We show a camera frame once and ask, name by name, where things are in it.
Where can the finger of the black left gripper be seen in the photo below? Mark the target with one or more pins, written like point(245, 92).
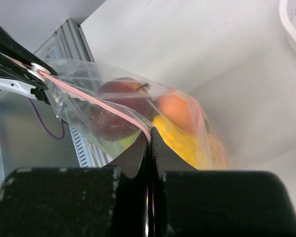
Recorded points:
point(13, 49)
point(10, 70)

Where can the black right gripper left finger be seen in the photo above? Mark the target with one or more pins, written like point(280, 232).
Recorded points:
point(78, 202)

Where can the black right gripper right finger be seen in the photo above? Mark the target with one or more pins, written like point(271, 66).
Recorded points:
point(212, 203)

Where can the yellow lemon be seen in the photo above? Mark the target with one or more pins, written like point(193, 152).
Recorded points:
point(194, 149)

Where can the orange peach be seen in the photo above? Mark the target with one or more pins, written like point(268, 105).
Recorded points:
point(179, 111)

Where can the clear zip top bag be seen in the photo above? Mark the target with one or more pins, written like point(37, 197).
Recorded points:
point(72, 93)

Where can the dark red apple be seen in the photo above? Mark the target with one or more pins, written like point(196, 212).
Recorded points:
point(126, 96)

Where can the green apple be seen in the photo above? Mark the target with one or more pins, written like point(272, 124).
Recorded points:
point(128, 141)

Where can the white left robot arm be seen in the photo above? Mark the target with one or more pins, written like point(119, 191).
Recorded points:
point(13, 85)

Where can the white plastic basket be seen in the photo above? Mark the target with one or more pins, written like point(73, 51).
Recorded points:
point(287, 14)

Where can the white slotted cable duct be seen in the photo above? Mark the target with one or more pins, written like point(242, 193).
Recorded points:
point(81, 148)

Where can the aluminium mounting rail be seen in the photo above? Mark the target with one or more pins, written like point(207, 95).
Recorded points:
point(69, 42)

